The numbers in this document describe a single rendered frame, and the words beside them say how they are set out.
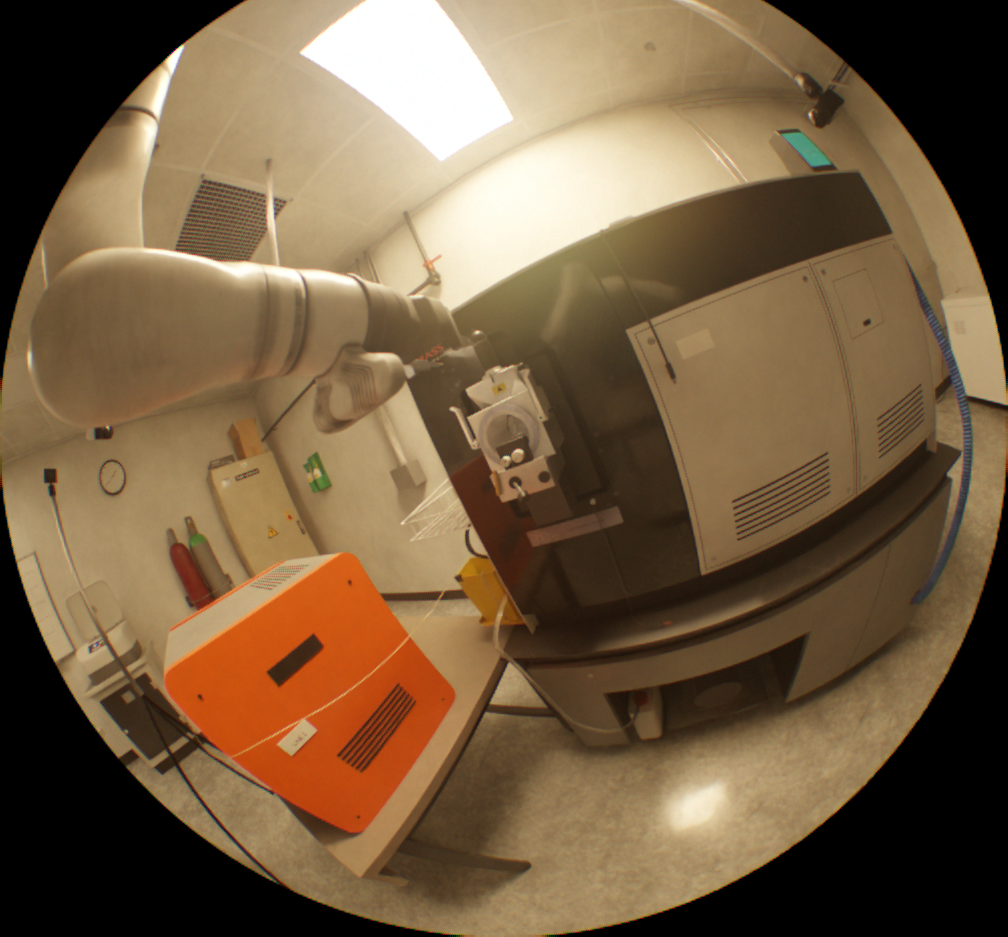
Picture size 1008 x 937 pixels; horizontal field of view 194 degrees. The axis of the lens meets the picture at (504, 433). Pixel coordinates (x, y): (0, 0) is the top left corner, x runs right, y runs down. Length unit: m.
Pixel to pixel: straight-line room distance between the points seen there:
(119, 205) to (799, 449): 0.76
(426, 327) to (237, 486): 3.16
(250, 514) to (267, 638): 2.85
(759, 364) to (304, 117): 1.79
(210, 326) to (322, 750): 0.57
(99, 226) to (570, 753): 1.50
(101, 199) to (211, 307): 0.09
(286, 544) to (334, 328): 3.25
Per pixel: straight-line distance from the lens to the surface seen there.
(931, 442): 1.08
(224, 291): 0.16
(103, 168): 0.17
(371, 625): 0.59
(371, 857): 0.70
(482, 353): 0.44
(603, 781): 1.30
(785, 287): 0.59
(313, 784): 0.62
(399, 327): 0.24
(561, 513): 0.46
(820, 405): 0.62
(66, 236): 0.20
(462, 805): 1.48
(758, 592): 0.68
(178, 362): 0.15
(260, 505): 3.37
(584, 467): 0.50
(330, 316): 0.19
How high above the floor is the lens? 1.23
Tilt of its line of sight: 3 degrees down
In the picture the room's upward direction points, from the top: 24 degrees counter-clockwise
